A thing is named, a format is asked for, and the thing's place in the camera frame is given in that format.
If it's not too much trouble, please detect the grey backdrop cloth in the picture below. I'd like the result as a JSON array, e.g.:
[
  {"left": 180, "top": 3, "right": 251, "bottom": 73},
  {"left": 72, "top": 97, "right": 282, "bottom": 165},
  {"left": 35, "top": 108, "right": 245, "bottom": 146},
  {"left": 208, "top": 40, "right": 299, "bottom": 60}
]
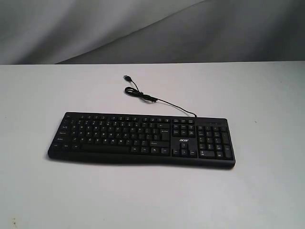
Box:
[{"left": 0, "top": 0, "right": 305, "bottom": 64}]

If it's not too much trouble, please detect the black keyboard usb cable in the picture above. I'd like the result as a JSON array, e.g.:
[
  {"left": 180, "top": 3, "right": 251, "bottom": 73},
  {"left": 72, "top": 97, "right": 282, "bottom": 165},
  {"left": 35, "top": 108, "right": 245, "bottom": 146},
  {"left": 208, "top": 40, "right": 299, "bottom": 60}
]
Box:
[{"left": 122, "top": 74, "right": 198, "bottom": 118}]

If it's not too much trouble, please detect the black acer keyboard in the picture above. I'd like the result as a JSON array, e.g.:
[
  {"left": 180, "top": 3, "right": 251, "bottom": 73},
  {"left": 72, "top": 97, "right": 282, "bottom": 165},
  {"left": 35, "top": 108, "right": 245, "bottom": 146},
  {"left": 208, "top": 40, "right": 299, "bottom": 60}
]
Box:
[{"left": 48, "top": 112, "right": 235, "bottom": 168}]

